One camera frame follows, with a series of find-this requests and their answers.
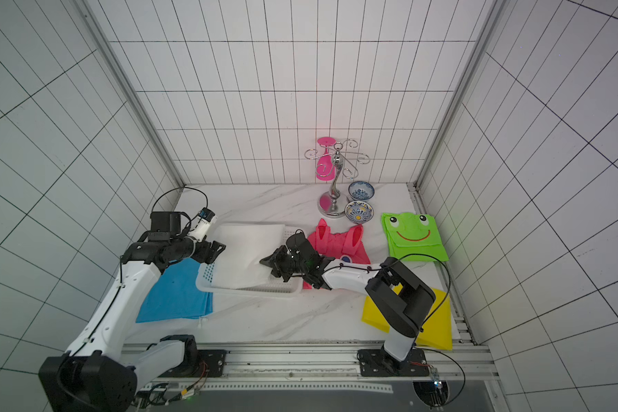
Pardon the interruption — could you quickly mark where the near blue patterned bowl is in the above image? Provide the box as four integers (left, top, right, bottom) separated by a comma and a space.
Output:
344, 200, 374, 225

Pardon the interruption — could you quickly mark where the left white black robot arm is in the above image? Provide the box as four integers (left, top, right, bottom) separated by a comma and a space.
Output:
38, 208, 226, 411

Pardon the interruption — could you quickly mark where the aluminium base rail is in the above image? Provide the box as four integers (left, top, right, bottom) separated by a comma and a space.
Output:
140, 342, 500, 394

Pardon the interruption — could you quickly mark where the silver metal glass rack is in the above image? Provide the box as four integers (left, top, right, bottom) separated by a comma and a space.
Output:
305, 139, 371, 218

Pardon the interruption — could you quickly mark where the green frog face raincoat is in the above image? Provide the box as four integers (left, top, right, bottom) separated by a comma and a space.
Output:
381, 213, 449, 262

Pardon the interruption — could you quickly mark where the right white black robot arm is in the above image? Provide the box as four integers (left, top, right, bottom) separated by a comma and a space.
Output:
259, 231, 436, 378

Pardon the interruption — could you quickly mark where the yellow folded raincoat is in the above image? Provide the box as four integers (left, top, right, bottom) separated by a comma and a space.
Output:
362, 288, 455, 351

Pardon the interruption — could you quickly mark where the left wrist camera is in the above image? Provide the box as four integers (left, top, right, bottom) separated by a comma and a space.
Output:
188, 207, 217, 242

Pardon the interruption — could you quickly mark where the pink plastic wine glass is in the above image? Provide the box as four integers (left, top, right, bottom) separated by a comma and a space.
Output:
316, 137, 336, 181

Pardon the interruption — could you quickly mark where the blue raincoat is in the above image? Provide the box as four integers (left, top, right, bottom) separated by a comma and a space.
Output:
136, 259, 213, 324

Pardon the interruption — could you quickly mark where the far blue patterned bowl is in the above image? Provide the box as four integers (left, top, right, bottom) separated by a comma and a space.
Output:
348, 181, 375, 201

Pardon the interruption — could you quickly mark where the white plastic perforated basket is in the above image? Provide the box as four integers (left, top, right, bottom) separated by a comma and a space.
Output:
196, 223, 303, 298

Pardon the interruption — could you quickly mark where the pink bunny face raincoat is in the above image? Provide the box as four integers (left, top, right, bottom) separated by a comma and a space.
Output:
307, 219, 371, 264

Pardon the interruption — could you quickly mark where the blue patterned bowl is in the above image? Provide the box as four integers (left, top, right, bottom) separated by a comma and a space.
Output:
344, 200, 374, 225
348, 181, 375, 201

